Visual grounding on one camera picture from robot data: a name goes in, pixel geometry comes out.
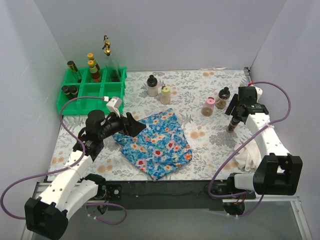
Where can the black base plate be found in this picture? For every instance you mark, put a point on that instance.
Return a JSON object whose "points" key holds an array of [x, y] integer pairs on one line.
{"points": [[159, 195]]}

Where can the tall oil bottle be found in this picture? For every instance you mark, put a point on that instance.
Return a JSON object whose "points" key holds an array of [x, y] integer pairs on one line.
{"points": [[106, 41], [112, 65]]}

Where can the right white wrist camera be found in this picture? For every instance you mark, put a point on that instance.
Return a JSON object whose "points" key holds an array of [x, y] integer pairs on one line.
{"points": [[258, 90]]}

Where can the small black-cap pepper jar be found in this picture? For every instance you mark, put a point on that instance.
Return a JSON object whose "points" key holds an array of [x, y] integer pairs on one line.
{"points": [[66, 92]]}

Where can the black-cap white powder shaker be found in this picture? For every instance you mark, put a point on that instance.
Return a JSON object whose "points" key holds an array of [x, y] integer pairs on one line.
{"points": [[152, 86]]}

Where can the red sauce bottle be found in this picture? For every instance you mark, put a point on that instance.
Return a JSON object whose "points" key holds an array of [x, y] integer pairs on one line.
{"points": [[95, 74], [91, 57]]}

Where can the yellow-cap spice shaker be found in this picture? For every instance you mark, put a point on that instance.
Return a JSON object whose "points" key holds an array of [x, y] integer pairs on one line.
{"points": [[165, 96]]}

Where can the blue floral cloth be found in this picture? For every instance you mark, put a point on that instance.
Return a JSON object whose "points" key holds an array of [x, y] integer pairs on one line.
{"points": [[160, 149]]}

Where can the green plastic compartment bin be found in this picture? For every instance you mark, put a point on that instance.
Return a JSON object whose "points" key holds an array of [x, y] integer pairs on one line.
{"points": [[87, 87]]}

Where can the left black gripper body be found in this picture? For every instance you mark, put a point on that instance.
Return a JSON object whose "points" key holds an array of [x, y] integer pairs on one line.
{"points": [[128, 124]]}

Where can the pink-cap spice shaker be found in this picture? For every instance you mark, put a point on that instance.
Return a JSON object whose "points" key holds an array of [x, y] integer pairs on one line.
{"points": [[208, 107]]}

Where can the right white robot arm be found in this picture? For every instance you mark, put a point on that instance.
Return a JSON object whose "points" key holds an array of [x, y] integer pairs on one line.
{"points": [[279, 171]]}

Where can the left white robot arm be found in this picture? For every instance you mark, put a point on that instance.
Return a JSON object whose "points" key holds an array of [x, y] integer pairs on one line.
{"points": [[48, 215]]}

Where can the yellow-label spice tube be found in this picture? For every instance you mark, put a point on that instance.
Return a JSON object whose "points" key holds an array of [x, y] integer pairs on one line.
{"points": [[75, 71]]}

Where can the white crumpled cloth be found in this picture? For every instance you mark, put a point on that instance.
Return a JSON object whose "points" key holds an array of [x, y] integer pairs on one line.
{"points": [[249, 157]]}

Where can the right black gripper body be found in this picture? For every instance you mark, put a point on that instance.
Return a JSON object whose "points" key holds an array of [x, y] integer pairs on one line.
{"points": [[240, 110]]}

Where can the black-cap glass spice jar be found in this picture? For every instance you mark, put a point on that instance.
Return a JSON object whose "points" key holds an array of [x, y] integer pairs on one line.
{"points": [[222, 98]]}

